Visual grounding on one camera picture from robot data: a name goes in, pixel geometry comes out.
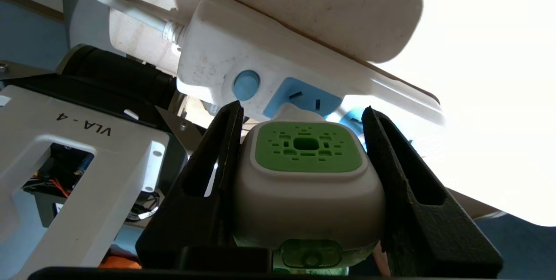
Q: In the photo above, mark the beige wooden shelf nightstand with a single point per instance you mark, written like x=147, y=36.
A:
x=304, y=11

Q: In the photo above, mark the orange crumpled item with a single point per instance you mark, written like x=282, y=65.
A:
x=119, y=261

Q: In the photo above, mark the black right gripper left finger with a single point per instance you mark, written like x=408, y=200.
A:
x=195, y=210

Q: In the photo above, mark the white robot chassis panel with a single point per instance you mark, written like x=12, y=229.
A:
x=108, y=163

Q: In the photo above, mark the black robot torso link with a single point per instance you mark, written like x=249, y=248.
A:
x=121, y=76

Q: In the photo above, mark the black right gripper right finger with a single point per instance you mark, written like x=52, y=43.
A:
x=434, y=236

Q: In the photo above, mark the green mosquito repellent plug-in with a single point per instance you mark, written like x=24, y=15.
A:
x=308, y=202

